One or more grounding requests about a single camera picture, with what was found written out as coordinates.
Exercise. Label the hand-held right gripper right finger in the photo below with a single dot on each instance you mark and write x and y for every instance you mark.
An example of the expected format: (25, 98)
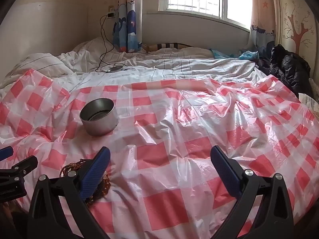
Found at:
(225, 171)

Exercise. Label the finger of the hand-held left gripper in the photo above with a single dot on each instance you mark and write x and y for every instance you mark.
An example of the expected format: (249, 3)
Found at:
(23, 165)
(6, 152)

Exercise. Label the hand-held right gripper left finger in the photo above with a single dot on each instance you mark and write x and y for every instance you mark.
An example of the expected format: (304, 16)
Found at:
(96, 169)

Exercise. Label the round metal tin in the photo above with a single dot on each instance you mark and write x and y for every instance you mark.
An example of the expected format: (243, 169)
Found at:
(101, 123)

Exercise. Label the red checkered plastic sheet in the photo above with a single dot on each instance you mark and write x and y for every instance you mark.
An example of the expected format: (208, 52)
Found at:
(174, 134)

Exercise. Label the round silver disc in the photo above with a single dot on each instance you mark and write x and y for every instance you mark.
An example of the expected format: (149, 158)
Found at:
(115, 68)

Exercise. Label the white striped duvet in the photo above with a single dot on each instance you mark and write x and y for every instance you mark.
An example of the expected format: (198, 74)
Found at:
(174, 66)

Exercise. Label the light blue cloth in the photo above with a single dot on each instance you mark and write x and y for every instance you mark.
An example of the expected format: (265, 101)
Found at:
(249, 54)

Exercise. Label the black puffer jacket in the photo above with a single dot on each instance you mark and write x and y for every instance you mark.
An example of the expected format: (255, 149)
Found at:
(289, 69)

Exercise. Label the brown striped pillow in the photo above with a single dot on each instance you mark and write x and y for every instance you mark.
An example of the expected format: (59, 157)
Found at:
(167, 46)

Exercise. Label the blue whale print curtain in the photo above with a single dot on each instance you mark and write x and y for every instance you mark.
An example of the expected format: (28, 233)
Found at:
(129, 27)

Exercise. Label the pink boat print curtain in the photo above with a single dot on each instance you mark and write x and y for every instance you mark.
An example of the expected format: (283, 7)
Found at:
(261, 29)

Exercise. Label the tree wall sticker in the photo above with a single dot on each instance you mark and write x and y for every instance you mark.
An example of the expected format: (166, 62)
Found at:
(297, 34)

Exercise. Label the wall plug charger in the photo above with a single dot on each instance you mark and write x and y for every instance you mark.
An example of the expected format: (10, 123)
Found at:
(111, 12)

